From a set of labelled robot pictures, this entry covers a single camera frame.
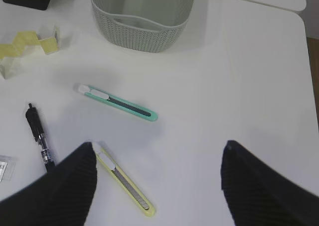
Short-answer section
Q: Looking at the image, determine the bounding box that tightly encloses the pale green woven basket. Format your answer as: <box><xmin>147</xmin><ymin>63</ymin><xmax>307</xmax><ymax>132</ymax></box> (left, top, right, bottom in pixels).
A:
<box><xmin>91</xmin><ymin>0</ymin><xmax>194</xmax><ymax>53</ymax></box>

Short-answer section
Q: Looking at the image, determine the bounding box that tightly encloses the black pen right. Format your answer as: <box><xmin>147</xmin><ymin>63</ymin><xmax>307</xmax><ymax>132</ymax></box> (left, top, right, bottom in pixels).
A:
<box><xmin>25</xmin><ymin>103</ymin><xmax>55</xmax><ymax>173</ymax></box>

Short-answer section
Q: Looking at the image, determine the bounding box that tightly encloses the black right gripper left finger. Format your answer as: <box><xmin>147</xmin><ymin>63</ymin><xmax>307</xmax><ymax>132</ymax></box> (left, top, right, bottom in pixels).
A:
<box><xmin>0</xmin><ymin>142</ymin><xmax>97</xmax><ymax>226</ymax></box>

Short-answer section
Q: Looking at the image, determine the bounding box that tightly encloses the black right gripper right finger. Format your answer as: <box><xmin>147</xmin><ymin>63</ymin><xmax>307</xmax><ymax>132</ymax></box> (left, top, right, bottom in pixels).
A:
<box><xmin>220</xmin><ymin>140</ymin><xmax>319</xmax><ymax>226</ymax></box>

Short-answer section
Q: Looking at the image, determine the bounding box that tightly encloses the yellow utility knife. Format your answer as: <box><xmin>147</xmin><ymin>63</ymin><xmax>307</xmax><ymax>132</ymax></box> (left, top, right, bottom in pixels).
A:
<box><xmin>92</xmin><ymin>142</ymin><xmax>156</xmax><ymax>217</ymax></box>

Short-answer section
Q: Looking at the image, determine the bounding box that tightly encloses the green utility knife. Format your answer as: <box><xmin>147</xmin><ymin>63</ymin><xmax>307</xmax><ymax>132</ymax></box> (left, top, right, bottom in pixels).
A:
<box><xmin>74</xmin><ymin>83</ymin><xmax>158</xmax><ymax>121</ymax></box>

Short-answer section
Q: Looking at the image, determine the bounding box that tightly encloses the clear plastic ruler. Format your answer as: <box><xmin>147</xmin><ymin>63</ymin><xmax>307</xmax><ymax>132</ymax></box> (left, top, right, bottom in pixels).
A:
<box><xmin>0</xmin><ymin>155</ymin><xmax>18</xmax><ymax>182</ymax></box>

